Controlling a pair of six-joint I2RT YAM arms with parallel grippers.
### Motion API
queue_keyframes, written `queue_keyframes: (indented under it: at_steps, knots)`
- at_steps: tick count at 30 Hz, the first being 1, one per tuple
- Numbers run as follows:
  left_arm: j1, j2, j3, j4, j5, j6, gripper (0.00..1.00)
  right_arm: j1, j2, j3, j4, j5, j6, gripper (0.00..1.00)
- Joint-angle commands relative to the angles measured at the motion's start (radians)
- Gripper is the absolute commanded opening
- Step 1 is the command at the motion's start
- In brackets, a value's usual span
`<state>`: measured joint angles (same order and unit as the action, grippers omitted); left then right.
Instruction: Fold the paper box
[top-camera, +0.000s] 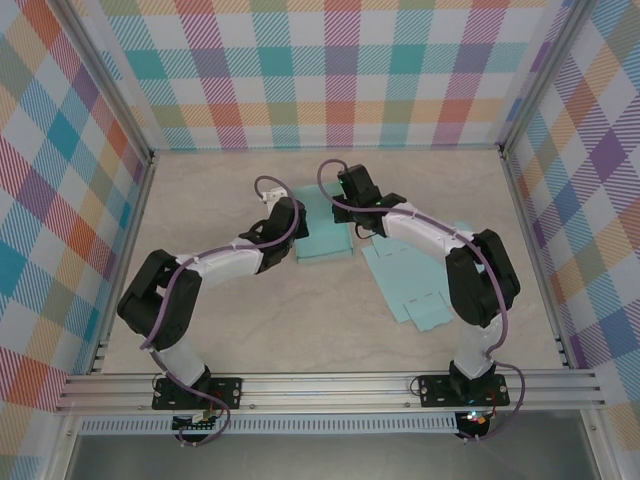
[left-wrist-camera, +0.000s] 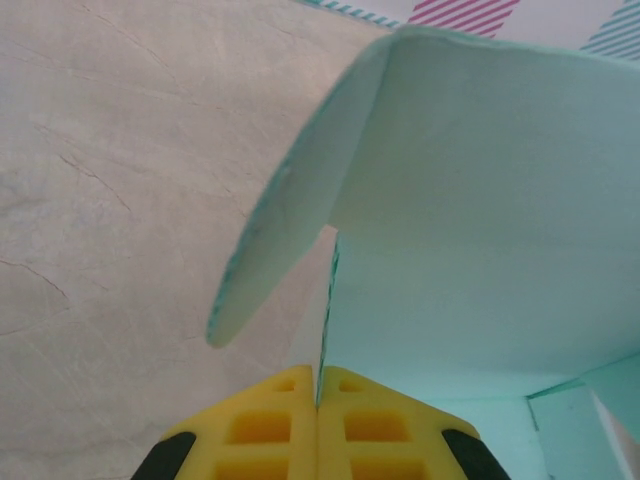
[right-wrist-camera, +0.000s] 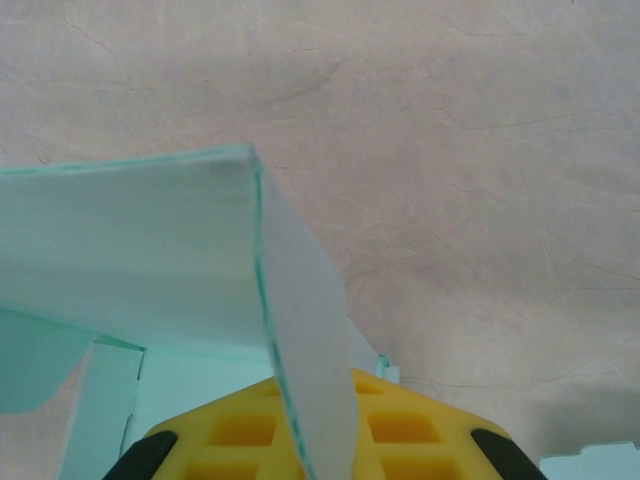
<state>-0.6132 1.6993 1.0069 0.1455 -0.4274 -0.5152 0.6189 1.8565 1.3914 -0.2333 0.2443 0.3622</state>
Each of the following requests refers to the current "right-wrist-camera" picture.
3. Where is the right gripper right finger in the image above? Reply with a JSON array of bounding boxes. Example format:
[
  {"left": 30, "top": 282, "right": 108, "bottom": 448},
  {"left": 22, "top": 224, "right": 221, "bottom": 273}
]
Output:
[{"left": 351, "top": 368, "right": 547, "bottom": 480}]

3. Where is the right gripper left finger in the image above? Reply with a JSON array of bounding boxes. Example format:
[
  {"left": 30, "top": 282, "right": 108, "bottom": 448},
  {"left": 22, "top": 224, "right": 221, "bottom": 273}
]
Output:
[{"left": 102, "top": 376, "right": 307, "bottom": 480}]

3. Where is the light blue paper box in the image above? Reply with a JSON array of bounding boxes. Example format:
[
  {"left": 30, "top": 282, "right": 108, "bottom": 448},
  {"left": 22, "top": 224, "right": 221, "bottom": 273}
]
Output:
[{"left": 0, "top": 143, "right": 640, "bottom": 480}]

